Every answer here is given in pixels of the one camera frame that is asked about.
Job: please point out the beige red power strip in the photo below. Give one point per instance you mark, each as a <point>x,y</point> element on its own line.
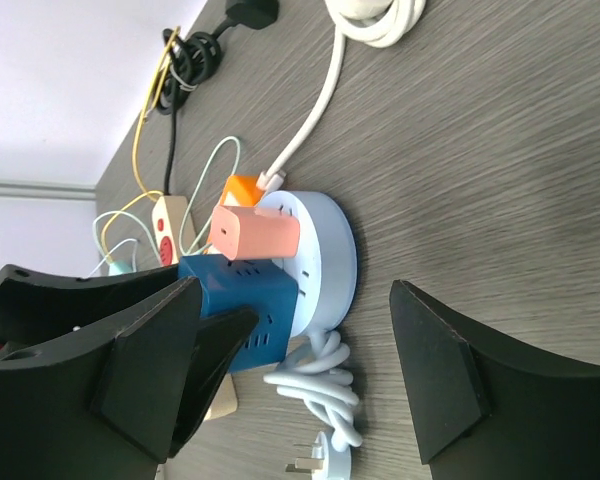
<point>169,218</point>

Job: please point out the orange power strip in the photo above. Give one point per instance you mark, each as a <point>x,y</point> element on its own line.
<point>240,194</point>

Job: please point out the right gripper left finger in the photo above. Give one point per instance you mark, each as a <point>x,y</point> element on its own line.
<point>100,402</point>

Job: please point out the left aluminium frame post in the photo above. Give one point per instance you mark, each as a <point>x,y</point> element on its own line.
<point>46,191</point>

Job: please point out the light blue charger plug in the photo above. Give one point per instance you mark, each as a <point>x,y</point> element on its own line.
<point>119,268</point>

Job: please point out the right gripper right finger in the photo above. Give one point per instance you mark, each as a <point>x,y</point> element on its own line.
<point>485,405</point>

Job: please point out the light blue round socket base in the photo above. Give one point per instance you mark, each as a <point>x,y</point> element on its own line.
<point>325,266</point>

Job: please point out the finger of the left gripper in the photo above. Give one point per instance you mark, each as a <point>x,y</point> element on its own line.
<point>36,307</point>
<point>218,340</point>

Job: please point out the salmon charger plug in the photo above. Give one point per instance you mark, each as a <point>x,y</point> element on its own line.
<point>252,233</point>

